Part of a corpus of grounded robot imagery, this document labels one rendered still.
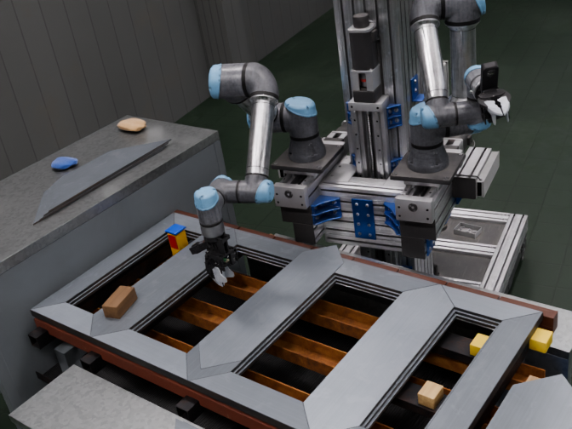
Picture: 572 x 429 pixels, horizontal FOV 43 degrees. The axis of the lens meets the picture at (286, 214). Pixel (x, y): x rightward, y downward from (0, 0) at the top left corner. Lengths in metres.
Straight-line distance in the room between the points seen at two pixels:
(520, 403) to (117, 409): 1.17
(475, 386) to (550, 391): 0.19
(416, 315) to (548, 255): 1.89
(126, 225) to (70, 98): 2.61
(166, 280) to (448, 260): 1.56
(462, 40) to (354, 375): 1.17
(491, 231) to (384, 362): 1.88
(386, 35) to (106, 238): 1.32
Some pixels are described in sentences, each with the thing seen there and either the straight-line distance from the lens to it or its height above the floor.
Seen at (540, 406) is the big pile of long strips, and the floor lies 0.85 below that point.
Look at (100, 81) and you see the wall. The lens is 5.74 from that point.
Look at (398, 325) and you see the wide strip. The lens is 2.29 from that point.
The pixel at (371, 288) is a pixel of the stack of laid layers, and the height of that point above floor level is 0.83.
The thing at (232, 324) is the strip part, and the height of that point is 0.84.
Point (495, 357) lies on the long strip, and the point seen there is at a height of 0.84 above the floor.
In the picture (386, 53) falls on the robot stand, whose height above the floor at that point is 1.42.
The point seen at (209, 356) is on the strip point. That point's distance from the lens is 2.29.
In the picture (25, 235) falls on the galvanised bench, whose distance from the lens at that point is 2.81.
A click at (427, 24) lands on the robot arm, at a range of 2.49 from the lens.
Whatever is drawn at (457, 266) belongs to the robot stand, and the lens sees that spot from 3.65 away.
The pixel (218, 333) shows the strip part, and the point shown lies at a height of 0.84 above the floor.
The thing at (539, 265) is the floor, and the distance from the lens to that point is 4.05.
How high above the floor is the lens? 2.27
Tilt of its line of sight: 29 degrees down
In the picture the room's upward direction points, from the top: 9 degrees counter-clockwise
